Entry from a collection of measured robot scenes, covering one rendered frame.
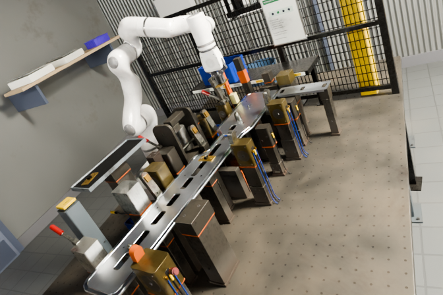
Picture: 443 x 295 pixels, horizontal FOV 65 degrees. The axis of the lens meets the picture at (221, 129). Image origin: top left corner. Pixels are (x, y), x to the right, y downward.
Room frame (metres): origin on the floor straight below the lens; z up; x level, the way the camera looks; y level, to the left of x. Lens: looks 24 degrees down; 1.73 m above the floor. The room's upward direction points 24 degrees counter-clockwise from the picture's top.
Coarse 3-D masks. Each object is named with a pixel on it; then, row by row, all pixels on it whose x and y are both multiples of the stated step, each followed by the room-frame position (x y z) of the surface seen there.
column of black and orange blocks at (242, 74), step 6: (234, 60) 2.09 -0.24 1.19; (240, 60) 2.09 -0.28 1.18; (240, 66) 2.08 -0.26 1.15; (240, 72) 2.08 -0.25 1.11; (246, 72) 2.09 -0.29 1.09; (240, 78) 2.09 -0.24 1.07; (246, 78) 2.07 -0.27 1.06; (246, 84) 2.08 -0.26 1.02; (246, 90) 2.09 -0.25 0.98; (252, 90) 2.09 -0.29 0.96
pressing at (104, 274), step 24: (216, 144) 1.51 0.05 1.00; (192, 168) 1.38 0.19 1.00; (216, 168) 1.30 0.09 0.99; (168, 192) 1.27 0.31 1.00; (192, 192) 1.19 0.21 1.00; (144, 216) 1.18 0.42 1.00; (168, 216) 1.11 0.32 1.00; (120, 240) 1.08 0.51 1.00; (144, 240) 1.03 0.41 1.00; (96, 288) 0.89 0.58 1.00; (120, 288) 0.85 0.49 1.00
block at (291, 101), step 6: (288, 102) 1.66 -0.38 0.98; (294, 102) 1.67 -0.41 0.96; (294, 108) 1.65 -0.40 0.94; (294, 114) 1.65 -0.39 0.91; (294, 120) 1.65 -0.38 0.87; (300, 120) 1.67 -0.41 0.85; (300, 126) 1.67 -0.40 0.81; (300, 132) 1.65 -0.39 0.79; (300, 138) 1.66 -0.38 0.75; (306, 138) 1.68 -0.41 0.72; (306, 144) 1.65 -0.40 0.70
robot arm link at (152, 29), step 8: (184, 16) 1.69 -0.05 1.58; (208, 16) 1.67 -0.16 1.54; (144, 24) 1.68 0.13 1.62; (152, 24) 1.66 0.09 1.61; (160, 24) 1.65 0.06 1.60; (168, 24) 1.63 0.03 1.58; (176, 24) 1.65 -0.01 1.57; (184, 24) 1.68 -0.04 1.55; (144, 32) 1.68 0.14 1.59; (152, 32) 1.67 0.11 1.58; (160, 32) 1.65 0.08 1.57; (168, 32) 1.63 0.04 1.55; (176, 32) 1.66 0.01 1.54; (184, 32) 1.70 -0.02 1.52
